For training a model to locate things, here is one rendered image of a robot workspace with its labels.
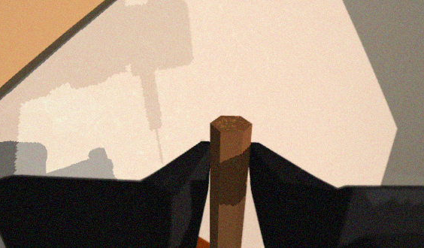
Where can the brown wooden hexagonal handle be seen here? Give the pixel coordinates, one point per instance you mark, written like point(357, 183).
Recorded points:
point(230, 140)

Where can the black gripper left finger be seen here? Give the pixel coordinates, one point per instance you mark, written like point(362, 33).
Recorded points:
point(162, 210)

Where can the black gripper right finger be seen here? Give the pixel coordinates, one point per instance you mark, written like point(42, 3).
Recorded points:
point(295, 209)

